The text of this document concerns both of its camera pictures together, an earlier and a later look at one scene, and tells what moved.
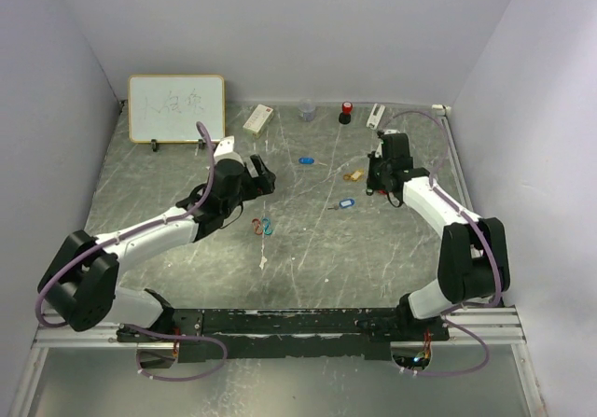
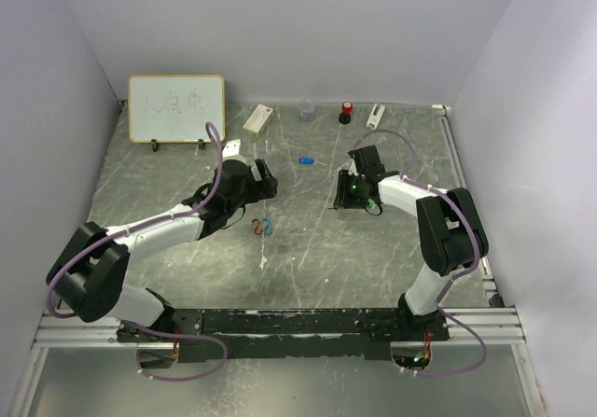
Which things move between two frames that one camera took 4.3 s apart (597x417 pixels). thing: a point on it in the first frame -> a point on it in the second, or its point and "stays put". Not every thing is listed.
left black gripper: x=261 y=184 stays put
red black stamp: x=344 y=118 stays put
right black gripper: x=371 y=183 -> x=343 y=199
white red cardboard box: x=258 y=120 stays put
